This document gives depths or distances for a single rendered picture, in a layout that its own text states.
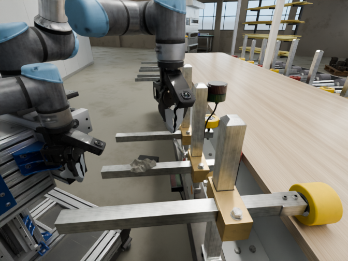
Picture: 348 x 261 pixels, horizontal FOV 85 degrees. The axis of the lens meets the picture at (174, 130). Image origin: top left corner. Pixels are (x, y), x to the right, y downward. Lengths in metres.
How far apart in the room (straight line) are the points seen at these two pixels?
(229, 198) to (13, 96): 0.49
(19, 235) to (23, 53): 0.75
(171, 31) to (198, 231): 0.57
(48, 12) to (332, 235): 0.96
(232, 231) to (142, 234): 1.17
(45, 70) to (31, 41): 0.29
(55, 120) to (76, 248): 0.89
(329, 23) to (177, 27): 11.56
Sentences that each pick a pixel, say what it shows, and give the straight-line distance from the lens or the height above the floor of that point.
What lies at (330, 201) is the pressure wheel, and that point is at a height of 0.97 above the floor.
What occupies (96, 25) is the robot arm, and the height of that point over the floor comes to 1.26.
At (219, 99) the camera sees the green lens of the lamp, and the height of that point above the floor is 1.07.
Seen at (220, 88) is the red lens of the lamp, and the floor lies 1.11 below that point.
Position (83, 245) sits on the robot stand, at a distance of 1.31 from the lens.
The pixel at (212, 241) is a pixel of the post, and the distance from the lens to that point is 0.54.
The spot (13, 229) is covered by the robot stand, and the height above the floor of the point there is 0.52.
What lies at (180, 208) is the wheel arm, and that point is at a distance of 0.38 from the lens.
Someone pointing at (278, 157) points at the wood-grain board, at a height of 0.90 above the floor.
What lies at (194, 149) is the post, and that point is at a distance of 0.64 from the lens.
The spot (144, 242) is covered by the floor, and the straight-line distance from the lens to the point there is 1.48.
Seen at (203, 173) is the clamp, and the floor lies 0.86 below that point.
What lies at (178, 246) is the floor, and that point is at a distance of 1.45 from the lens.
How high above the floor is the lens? 1.26
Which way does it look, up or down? 29 degrees down
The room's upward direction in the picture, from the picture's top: straight up
